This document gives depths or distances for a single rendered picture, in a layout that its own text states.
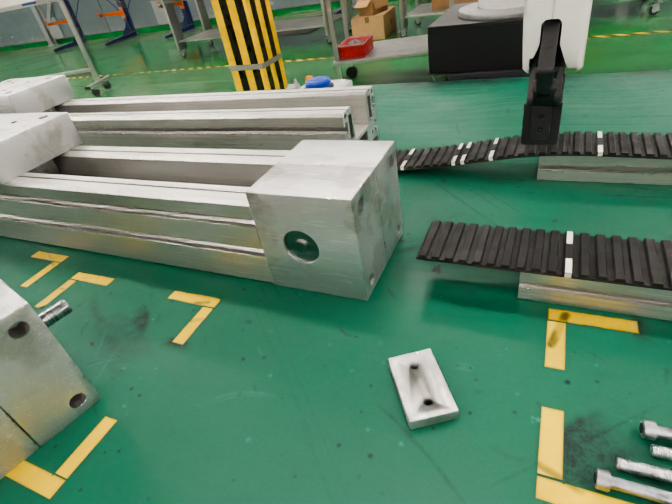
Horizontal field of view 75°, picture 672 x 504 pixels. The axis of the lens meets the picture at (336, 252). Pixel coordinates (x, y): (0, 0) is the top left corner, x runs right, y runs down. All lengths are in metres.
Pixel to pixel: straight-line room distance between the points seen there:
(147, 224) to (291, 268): 0.15
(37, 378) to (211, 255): 0.17
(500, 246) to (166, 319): 0.28
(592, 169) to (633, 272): 0.20
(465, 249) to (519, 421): 0.13
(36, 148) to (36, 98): 0.31
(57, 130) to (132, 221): 0.20
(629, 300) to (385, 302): 0.17
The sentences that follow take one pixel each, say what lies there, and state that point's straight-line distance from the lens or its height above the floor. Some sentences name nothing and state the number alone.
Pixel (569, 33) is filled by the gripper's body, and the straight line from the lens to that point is 0.44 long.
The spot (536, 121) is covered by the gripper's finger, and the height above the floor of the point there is 0.86.
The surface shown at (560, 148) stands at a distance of 0.51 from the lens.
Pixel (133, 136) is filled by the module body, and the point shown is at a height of 0.84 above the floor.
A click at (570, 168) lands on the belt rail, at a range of 0.52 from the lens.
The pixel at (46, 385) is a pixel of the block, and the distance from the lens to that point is 0.35.
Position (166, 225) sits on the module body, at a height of 0.83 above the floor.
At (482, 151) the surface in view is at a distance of 0.52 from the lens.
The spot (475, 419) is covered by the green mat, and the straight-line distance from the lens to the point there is 0.29.
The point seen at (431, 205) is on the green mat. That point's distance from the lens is 0.47.
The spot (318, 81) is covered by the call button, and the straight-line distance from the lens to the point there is 0.70.
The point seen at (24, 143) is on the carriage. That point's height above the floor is 0.89.
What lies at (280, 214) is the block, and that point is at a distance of 0.34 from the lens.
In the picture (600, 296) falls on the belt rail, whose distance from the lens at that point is 0.36.
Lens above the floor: 1.02
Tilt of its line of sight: 35 degrees down
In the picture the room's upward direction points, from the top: 11 degrees counter-clockwise
